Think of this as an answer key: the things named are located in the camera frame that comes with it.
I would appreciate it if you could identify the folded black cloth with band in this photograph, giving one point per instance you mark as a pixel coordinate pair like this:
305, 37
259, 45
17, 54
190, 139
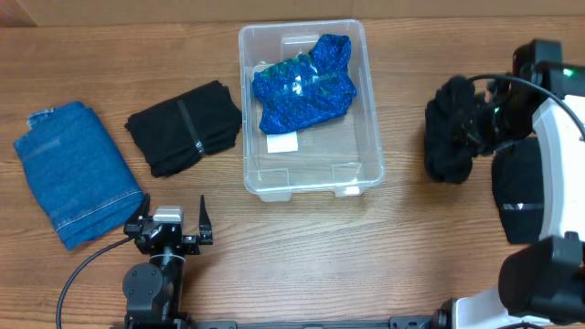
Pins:
175, 134

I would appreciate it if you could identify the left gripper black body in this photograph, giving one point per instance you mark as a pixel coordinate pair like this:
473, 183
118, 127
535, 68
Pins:
191, 246

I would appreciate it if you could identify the cardboard wall panel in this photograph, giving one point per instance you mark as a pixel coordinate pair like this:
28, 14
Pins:
73, 13

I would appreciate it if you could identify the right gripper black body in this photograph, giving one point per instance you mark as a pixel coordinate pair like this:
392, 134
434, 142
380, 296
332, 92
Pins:
498, 123

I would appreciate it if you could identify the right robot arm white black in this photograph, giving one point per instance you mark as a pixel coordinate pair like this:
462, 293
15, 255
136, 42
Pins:
543, 282

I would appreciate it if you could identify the shiny blue sequin cloth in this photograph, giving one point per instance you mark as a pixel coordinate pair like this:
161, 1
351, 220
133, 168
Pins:
308, 89

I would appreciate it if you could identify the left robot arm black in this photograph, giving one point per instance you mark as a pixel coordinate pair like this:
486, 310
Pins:
153, 289

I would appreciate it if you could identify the white paper label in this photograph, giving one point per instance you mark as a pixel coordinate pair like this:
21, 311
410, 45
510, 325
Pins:
282, 143

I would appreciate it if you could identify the clear plastic storage bin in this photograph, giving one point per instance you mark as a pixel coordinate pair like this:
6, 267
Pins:
343, 155

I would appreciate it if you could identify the black cloth bundle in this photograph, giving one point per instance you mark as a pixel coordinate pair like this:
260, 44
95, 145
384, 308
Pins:
517, 185
447, 157

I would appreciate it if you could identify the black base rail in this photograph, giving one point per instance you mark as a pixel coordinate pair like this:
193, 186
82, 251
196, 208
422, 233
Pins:
394, 322

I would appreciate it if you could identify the folded blue denim cloth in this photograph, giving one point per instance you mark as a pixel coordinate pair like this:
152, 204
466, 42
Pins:
77, 173

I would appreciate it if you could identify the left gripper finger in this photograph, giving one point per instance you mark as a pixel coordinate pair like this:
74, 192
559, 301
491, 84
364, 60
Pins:
204, 223
139, 213

